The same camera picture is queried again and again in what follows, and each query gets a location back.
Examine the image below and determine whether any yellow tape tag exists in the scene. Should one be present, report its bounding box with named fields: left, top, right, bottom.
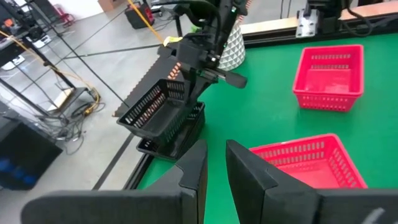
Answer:
left=162, top=35, right=183, bottom=47

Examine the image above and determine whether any brown cardboard box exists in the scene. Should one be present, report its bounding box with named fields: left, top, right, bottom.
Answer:
left=98, top=0, right=125, bottom=12

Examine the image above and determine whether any black metal desk frame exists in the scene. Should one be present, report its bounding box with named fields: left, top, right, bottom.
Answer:
left=0, top=0, right=94, bottom=125

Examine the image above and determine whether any yellow cable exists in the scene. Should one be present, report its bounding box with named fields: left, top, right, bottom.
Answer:
left=126, top=0, right=165, bottom=44
left=0, top=29, right=101, bottom=114

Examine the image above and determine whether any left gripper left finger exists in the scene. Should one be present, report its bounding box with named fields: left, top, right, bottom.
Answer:
left=20, top=139, right=208, bottom=224

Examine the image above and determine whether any green felt table cover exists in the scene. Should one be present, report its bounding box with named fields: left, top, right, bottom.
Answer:
left=136, top=32, right=398, bottom=224

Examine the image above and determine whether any black red equipment case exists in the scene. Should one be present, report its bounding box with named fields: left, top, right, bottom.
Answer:
left=124, top=1, right=155, bottom=30

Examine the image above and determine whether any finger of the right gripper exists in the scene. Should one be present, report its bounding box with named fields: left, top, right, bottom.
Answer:
left=185, top=70, right=200, bottom=106
left=198, top=77, right=218, bottom=100

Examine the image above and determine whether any black coiled cable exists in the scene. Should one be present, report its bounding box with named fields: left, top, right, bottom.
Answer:
left=70, top=100, right=97, bottom=121

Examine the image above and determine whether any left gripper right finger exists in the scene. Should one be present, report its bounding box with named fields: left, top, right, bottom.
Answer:
left=226, top=139, right=398, bottom=224

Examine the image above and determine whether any black plastic basket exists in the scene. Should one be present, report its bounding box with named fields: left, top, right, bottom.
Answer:
left=136, top=105, right=206, bottom=162
left=116, top=78, right=195, bottom=147
left=169, top=101, right=206, bottom=147

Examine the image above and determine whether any silver aluminum bracket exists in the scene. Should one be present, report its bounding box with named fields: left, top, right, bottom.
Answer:
left=295, top=8, right=313, bottom=38

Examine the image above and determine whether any black storage box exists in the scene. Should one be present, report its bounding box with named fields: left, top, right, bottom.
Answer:
left=0, top=119, right=64, bottom=191

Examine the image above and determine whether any red plastic basket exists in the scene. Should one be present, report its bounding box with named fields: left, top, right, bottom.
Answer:
left=292, top=44, right=365, bottom=113
left=248, top=133, right=368, bottom=190

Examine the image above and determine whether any succulent in white pot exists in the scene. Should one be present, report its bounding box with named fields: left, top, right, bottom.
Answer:
left=217, top=21, right=246, bottom=72

